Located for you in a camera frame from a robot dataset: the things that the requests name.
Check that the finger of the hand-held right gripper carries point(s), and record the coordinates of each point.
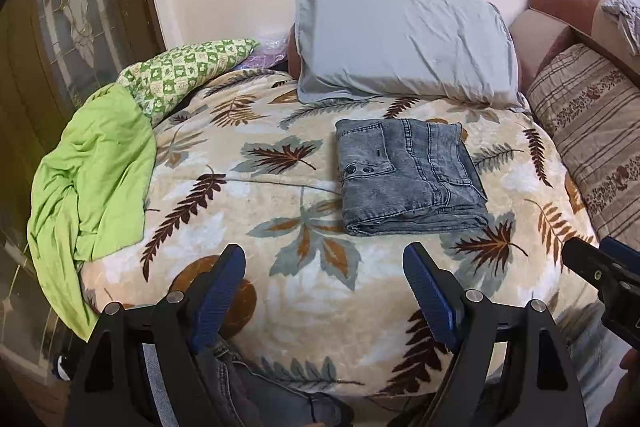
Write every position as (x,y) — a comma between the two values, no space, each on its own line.
(620,252)
(585,259)

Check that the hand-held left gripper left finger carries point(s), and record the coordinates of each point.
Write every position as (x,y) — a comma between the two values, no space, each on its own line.
(220,294)

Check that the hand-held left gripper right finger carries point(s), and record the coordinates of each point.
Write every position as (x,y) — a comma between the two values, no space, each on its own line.
(430,294)

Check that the grey denim pants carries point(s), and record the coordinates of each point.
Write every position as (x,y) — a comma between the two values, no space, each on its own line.
(410,177)

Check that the person's right hand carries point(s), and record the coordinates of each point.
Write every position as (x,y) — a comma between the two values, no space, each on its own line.
(631,359)

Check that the leaf print blanket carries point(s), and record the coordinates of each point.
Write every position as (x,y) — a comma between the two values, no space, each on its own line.
(300,307)

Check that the striped floral cushion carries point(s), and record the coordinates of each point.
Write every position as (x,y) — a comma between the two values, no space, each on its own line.
(595,127)

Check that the light green cloth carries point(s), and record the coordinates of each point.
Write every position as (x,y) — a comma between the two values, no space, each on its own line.
(95,177)

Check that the green checked pillow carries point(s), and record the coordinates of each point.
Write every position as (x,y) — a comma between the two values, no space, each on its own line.
(185,67)

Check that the grey crumpled cloth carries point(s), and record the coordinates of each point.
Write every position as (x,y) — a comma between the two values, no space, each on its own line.
(625,19)

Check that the purple plastic bag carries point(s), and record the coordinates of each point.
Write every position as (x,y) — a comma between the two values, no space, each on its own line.
(267,57)

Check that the brown cushion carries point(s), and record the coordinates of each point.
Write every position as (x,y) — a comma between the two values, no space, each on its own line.
(294,57)

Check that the grey pillow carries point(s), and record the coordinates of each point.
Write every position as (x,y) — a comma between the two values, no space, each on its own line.
(400,44)

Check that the wooden door with glass panel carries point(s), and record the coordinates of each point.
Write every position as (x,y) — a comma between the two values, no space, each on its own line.
(75,57)

